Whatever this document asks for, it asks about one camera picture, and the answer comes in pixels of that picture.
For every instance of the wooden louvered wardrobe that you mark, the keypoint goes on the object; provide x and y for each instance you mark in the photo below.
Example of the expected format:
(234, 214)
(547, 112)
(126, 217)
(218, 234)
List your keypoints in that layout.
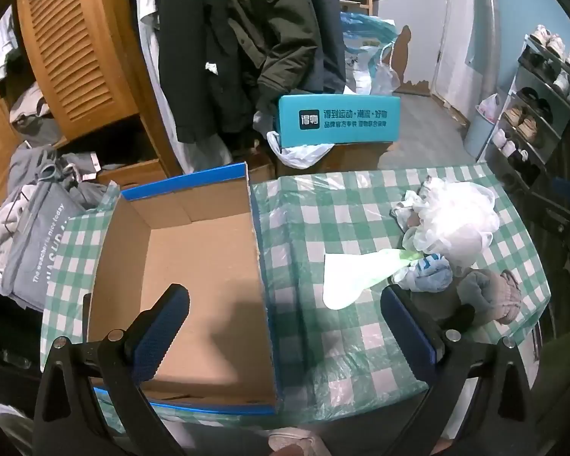
(76, 47)

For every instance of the green white checked tablecloth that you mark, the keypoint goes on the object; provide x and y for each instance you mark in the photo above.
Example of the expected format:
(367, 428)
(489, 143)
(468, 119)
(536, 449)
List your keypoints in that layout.
(313, 342)

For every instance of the dark navy hanging coat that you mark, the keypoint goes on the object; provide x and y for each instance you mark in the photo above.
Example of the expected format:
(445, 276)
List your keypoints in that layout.
(330, 33)

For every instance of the blue-edged cardboard box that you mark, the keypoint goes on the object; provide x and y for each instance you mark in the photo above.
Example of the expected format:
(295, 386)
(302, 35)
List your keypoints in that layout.
(199, 270)

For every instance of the grey fleece sock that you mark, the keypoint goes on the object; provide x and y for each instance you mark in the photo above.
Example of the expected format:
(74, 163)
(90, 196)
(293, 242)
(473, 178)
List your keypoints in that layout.
(484, 294)

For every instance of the teal printed box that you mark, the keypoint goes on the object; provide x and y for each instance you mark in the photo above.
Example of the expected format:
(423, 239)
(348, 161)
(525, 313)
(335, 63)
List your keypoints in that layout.
(337, 121)

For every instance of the brown cardboard carton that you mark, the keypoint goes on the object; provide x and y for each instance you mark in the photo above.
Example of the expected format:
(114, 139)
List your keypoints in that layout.
(356, 156)

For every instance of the grey shoe rack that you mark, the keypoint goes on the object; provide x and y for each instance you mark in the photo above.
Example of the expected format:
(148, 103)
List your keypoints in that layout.
(546, 99)

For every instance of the pale green plastic bag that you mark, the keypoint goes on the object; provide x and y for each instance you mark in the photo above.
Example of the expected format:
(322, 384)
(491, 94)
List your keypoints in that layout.
(351, 275)

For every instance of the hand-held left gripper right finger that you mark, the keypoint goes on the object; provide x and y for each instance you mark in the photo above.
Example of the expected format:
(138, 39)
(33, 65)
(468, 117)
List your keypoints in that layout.
(408, 332)

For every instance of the olive green hanging jacket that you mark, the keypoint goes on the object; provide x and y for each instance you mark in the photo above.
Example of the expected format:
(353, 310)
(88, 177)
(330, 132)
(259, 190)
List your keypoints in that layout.
(275, 33)

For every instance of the white bag in bin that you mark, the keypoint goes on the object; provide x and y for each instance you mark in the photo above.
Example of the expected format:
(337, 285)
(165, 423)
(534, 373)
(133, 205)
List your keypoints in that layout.
(489, 107)

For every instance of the light blue sock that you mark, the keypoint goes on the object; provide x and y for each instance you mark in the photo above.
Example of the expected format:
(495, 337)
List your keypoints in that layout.
(427, 278)

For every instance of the grey printed tote bag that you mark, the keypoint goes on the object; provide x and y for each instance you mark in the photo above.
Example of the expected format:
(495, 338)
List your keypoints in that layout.
(42, 247)

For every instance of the group of shoes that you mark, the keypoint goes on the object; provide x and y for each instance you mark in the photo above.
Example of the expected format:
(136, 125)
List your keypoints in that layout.
(527, 126)

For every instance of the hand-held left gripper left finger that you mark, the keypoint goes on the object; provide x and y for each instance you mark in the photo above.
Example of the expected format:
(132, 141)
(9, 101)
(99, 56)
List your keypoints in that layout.
(164, 327)

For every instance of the black hanging coat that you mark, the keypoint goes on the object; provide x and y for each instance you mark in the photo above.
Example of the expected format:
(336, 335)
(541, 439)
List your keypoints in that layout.
(194, 57)

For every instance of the white door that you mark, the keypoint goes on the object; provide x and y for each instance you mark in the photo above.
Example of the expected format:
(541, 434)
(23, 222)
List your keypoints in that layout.
(460, 33)

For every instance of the crumpled white plastic bag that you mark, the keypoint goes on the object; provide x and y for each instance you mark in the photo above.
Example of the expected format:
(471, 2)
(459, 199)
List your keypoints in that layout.
(403, 209)

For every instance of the blue plastic bag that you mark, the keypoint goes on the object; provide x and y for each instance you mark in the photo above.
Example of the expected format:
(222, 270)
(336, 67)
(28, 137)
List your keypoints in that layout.
(361, 28)

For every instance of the light blue bin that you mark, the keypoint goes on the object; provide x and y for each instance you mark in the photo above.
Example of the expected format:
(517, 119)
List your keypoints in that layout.
(479, 133)

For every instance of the grey clothes pile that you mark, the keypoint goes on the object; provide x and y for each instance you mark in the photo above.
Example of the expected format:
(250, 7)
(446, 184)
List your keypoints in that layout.
(33, 166)

